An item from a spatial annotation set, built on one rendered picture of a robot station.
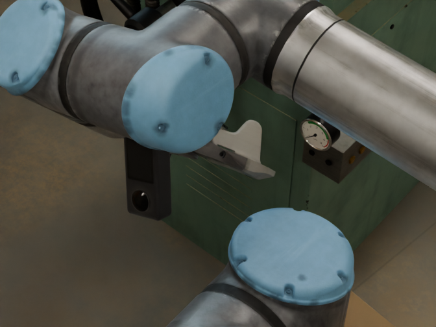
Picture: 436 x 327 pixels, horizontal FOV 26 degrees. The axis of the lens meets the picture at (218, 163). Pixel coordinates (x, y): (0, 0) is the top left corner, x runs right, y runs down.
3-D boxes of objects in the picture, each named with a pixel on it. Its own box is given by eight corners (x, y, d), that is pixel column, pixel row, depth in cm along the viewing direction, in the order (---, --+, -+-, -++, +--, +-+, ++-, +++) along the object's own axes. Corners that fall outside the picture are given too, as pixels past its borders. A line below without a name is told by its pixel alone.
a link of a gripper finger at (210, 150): (252, 157, 102) (180, 130, 100) (248, 171, 102) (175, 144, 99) (236, 157, 107) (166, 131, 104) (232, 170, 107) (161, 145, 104)
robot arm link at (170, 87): (245, 17, 78) (136, -10, 85) (153, 87, 71) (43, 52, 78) (259, 110, 84) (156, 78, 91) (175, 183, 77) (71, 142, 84)
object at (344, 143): (300, 162, 165) (303, 131, 159) (341, 124, 172) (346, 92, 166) (339, 186, 162) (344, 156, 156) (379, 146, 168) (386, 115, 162)
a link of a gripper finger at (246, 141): (297, 135, 106) (224, 106, 103) (281, 185, 105) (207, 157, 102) (285, 135, 109) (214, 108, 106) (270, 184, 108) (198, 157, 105)
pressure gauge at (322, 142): (297, 146, 158) (300, 113, 152) (311, 134, 160) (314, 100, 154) (327, 165, 156) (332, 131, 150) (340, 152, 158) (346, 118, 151)
